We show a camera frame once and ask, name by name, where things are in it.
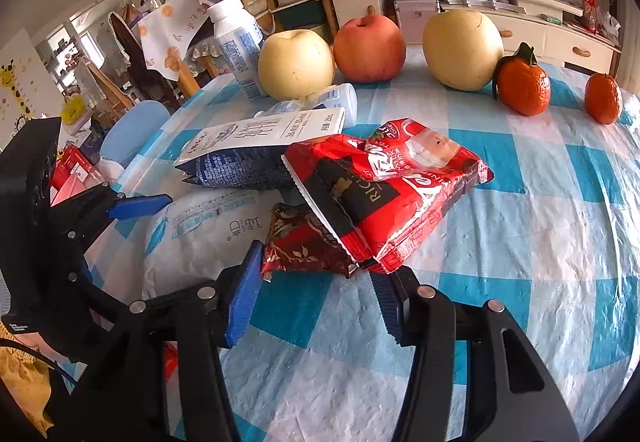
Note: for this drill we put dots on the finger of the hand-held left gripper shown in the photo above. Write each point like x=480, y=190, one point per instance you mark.
x=90, y=277
x=140, y=207

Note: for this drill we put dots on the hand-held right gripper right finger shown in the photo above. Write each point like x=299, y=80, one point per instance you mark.
x=390, y=307

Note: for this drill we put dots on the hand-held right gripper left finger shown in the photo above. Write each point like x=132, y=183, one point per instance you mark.
x=245, y=292

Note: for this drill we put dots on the white tissue pack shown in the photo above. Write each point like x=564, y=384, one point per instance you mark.
x=200, y=232

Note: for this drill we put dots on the dark red foil wrapper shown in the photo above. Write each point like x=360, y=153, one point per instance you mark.
x=300, y=242

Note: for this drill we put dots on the red black snack bag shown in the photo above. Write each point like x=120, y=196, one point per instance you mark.
x=400, y=202

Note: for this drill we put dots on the white plastic bag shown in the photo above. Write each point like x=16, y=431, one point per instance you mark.
x=112, y=169

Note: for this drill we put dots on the blue round stool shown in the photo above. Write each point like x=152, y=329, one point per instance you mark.
x=132, y=131

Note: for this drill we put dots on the white dark blue milk carton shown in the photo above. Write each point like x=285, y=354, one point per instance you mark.
x=240, y=156

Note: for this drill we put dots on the yellow bag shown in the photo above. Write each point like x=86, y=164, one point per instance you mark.
x=74, y=109

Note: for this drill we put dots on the yellow cloth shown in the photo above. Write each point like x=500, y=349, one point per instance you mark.
x=20, y=387

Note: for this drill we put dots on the blue white checked tablecloth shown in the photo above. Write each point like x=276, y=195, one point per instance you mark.
x=525, y=247

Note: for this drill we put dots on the dark wooden chair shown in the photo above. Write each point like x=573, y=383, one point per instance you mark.
x=132, y=56

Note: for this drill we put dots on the white orange print cloth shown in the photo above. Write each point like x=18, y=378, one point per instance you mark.
x=170, y=31

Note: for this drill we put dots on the tall white plastic bottle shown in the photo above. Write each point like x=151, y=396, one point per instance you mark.
x=237, y=46

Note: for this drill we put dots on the yellow apple left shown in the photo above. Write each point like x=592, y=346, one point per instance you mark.
x=295, y=66

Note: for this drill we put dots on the small white plastic bottle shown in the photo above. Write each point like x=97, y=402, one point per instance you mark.
x=335, y=101

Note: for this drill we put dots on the teal storage box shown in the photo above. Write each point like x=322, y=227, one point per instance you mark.
x=300, y=14

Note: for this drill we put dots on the tangerine with green leaf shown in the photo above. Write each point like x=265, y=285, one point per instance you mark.
x=525, y=86

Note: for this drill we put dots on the red apple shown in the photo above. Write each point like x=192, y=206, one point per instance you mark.
x=370, y=49

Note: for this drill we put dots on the yellow pear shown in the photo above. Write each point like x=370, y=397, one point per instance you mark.
x=462, y=49

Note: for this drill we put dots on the pink metal case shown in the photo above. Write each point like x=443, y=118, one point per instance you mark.
x=415, y=21

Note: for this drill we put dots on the small orange tangerine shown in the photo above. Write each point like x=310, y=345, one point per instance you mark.
x=603, y=99

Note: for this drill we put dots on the white television cabinet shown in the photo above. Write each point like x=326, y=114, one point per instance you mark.
x=530, y=34

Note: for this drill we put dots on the giraffe wall sticker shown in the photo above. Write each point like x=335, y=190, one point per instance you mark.
x=10, y=86

